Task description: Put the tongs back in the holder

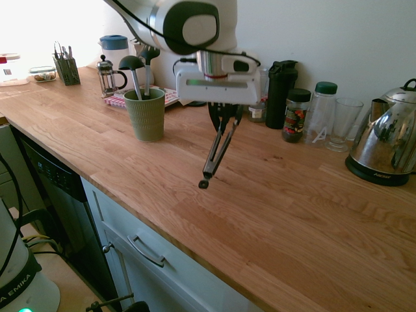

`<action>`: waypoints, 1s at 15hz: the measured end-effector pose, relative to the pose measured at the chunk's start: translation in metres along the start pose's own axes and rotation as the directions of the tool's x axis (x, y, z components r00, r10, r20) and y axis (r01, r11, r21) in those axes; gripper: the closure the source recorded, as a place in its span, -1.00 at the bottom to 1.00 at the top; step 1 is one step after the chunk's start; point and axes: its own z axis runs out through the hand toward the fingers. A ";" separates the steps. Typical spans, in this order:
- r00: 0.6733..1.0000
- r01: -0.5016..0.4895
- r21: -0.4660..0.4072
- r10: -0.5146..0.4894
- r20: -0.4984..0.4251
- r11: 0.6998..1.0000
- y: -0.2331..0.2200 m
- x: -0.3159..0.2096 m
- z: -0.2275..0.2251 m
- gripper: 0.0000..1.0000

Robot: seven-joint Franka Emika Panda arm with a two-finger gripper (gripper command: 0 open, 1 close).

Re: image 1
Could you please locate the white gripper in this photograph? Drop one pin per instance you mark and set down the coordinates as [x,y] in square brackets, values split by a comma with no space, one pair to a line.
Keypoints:
[217,87]

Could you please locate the steel tongs with black tips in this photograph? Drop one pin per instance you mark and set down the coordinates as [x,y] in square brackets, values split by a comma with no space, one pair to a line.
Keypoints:
[216,152]

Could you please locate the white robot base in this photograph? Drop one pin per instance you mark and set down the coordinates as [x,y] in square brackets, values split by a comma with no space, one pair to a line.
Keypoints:
[22,282]

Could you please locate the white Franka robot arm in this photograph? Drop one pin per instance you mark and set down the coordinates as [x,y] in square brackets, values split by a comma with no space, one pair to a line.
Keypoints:
[195,26]

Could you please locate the green ribbed utensil holder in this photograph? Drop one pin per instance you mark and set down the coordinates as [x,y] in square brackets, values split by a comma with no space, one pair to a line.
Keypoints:
[146,120]

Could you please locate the glass jar red checkered band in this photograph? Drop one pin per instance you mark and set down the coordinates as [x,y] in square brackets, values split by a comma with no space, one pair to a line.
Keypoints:
[258,113]

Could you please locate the black shaker bottle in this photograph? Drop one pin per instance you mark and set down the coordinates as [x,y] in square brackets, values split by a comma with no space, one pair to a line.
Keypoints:
[279,97]

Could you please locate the red checkered book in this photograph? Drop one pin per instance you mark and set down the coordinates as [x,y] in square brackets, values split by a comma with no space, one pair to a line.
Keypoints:
[170,96]

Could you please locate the spice jar black lid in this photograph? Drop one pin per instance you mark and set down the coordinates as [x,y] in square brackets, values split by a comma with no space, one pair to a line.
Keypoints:
[295,117]

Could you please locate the clear bottle green lid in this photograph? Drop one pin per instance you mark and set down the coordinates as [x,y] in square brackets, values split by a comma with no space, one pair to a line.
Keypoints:
[320,113]

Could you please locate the black slotted spatula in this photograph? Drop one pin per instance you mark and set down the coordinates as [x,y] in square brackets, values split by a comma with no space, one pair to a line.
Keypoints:
[149,53]

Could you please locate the clear drinking glass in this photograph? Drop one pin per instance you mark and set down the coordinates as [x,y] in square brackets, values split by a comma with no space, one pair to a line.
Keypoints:
[344,123]

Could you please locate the glass French press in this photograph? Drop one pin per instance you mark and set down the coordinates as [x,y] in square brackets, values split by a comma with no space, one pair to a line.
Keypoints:
[109,81]

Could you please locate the white pitcher blue lid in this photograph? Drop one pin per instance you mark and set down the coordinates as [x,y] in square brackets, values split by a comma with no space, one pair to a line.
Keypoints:
[113,44]

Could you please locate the stainless steel electric kettle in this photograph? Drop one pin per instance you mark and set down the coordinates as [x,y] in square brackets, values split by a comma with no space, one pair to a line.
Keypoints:
[383,139]

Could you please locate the grey cutlery caddy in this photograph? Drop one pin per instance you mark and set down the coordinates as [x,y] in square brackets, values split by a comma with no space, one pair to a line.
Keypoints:
[68,73]

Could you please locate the pale grey drawer cabinet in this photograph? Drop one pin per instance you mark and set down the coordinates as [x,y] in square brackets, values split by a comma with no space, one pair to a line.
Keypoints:
[182,279]

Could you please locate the metal cutlery bundle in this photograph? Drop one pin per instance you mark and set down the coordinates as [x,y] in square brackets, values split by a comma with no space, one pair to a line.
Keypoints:
[63,52]

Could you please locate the round metal cabinet knob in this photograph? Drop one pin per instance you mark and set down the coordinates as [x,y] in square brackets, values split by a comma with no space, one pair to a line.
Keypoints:
[107,248]

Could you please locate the black dishwasher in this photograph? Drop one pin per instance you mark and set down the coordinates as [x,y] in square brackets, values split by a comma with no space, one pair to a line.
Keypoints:
[65,195]

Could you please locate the glass food container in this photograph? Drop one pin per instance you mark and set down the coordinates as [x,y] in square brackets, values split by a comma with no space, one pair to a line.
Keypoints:
[42,74]

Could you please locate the white container red clip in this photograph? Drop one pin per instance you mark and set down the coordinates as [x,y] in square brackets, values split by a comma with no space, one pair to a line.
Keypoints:
[11,73]

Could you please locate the black metal clamp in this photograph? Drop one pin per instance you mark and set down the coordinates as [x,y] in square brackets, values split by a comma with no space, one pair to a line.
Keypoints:
[107,304]

